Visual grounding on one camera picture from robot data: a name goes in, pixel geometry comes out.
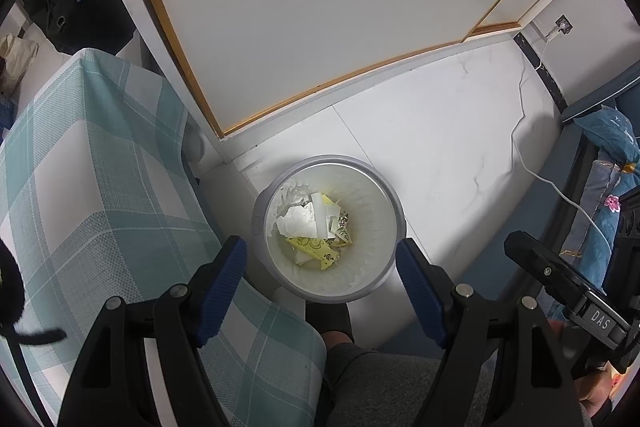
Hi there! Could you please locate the black bag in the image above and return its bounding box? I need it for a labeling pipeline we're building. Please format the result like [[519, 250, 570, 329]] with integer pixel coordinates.
[[27, 0, 138, 58]]

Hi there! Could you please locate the grey round trash bin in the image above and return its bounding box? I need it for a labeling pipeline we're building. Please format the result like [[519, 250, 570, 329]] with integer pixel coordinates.
[[251, 154, 405, 305]]

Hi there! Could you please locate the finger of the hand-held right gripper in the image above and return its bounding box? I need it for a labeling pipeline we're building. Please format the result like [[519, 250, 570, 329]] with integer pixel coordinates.
[[502, 231, 597, 309]]

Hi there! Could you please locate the green checked tablecloth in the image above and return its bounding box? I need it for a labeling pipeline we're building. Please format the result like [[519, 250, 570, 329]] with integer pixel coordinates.
[[0, 48, 328, 427]]

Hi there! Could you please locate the black strapped cable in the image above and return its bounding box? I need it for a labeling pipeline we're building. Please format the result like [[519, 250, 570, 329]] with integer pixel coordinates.
[[0, 239, 68, 427]]

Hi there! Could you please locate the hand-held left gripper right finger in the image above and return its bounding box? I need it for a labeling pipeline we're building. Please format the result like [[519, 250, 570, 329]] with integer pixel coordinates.
[[395, 237, 586, 427]]

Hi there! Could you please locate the person's right hand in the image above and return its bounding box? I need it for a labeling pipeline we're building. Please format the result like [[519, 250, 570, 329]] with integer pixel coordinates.
[[580, 364, 626, 404]]

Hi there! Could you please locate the green speckled packet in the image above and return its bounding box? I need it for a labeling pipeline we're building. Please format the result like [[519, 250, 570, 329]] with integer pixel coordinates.
[[334, 213, 352, 249]]

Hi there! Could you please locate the dark blue bed frame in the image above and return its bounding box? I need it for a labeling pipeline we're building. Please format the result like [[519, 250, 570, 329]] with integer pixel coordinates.
[[375, 62, 640, 358]]

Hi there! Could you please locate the blue floral pillow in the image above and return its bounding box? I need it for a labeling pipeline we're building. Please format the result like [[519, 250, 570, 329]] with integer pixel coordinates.
[[572, 104, 640, 168]]

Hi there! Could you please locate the grey floral quilt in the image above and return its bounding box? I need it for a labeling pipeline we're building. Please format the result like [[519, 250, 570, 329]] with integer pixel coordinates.
[[545, 157, 632, 323]]

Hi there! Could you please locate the crumpled white tissue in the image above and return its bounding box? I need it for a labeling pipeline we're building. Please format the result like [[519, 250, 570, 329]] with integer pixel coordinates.
[[276, 202, 319, 239]]

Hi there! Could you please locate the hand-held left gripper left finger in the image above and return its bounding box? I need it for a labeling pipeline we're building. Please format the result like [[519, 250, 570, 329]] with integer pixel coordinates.
[[57, 234, 248, 427]]

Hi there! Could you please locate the black speckled skirting strip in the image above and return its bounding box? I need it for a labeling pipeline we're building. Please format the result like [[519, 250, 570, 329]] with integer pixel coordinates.
[[512, 33, 569, 110]]

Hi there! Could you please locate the beige paper bag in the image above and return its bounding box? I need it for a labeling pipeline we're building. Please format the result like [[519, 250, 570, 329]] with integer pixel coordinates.
[[0, 32, 40, 94]]

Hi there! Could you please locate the white charging cable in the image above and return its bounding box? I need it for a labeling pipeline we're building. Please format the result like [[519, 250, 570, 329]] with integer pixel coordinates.
[[510, 26, 622, 254]]

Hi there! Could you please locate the yellow patterned packet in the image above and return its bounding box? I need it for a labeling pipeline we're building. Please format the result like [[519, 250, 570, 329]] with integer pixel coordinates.
[[289, 234, 342, 271]]

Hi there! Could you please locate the person's grey trouser leg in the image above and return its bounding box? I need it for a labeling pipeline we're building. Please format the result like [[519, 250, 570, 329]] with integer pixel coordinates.
[[324, 341, 497, 427]]

